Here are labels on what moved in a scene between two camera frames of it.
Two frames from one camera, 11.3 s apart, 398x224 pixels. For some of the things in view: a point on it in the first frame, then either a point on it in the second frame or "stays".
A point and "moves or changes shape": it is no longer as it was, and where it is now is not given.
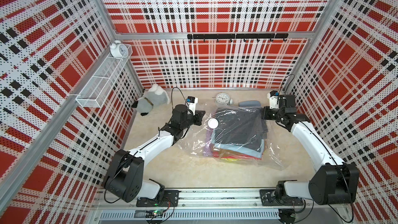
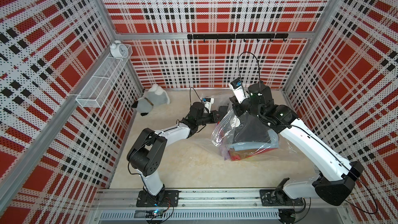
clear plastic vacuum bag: [237, 133] moves or changes shape
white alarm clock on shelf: [118, 50] stays
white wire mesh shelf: [98, 86] stays
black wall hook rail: [238, 36] stays
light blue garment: [242, 149] to [257, 145]
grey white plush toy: [156, 95] stays
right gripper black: [266, 111] to [238, 111]
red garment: [221, 153] to [239, 155]
